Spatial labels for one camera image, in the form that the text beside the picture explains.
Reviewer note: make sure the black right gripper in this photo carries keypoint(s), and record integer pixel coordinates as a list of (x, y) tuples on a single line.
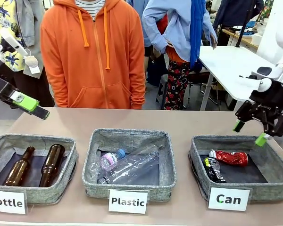
[(273, 99)]

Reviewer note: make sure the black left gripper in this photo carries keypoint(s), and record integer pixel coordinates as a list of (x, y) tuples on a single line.
[(0, 86)]

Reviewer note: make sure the crushed red can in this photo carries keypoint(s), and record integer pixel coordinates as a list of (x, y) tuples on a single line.
[(233, 158)]

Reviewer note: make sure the wide dark brown glass bottle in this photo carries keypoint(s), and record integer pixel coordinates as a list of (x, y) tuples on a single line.
[(52, 164)]

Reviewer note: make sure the slim brown glass bottle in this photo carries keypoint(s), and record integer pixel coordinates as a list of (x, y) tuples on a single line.
[(19, 169)]

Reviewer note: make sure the crushed black can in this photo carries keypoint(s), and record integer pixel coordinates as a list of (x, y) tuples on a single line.
[(213, 173)]

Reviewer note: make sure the small water bottle pink label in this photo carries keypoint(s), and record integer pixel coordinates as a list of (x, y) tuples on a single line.
[(108, 161)]

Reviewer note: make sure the large clear plastic bottle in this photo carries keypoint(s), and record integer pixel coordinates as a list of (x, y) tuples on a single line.
[(136, 162)]

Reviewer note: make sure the person's left forearm orange sleeve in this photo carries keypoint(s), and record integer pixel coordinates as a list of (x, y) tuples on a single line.
[(138, 89)]

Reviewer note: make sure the person's right forearm orange sleeve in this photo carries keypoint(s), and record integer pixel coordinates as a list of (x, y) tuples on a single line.
[(57, 89)]

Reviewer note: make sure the grey fabric basket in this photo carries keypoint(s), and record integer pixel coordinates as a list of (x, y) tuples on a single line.
[(268, 190), (44, 195), (162, 191)]

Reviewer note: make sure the white Can label sign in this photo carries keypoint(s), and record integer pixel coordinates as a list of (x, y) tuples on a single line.
[(228, 199)]

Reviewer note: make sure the blue-shirted person's hand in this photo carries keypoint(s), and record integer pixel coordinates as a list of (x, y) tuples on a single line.
[(214, 41)]

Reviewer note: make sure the white paper tag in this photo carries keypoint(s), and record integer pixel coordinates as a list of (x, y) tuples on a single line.
[(34, 70)]

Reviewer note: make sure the round knitted pouch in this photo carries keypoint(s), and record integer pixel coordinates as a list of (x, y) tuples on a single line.
[(31, 61)]

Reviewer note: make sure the white table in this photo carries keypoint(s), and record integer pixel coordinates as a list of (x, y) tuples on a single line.
[(226, 68)]

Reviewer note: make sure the white cylindrical rod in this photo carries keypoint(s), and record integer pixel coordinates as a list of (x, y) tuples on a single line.
[(14, 43)]

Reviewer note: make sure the person in orange hoodie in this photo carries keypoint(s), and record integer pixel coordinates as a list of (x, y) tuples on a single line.
[(94, 70)]

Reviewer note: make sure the white paper roll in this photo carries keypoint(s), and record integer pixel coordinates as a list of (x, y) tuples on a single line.
[(258, 39)]

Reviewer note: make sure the wooden table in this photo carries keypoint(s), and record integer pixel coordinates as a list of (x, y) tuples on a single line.
[(245, 41)]

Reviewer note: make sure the person in floral yellow shirt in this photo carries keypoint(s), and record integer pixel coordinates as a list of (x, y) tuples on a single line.
[(26, 18)]

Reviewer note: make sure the white Bottle label sign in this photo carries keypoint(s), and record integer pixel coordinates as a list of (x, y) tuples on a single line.
[(8, 202)]

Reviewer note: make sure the blue scarf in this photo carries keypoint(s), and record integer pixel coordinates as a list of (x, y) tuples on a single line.
[(197, 35)]

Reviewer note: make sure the person in dark jacket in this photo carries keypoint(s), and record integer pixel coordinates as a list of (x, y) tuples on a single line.
[(235, 11)]

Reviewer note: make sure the person in blue shirt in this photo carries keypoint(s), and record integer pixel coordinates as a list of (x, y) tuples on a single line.
[(174, 23)]

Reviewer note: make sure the white Plastic label sign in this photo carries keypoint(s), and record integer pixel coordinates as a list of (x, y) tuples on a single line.
[(127, 202)]

